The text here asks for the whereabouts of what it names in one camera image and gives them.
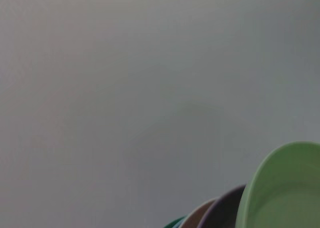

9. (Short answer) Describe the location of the light green plate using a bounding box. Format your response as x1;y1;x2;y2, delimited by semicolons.
235;140;320;228

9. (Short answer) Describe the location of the beige plate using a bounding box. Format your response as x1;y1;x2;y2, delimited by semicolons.
178;197;218;228

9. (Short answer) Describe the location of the dark green plate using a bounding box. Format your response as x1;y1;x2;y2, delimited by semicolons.
163;215;186;228

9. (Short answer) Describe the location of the light blue plate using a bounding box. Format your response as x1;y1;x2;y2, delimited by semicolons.
174;216;188;228

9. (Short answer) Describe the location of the lilac plate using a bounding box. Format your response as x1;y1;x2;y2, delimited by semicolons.
198;184;247;228

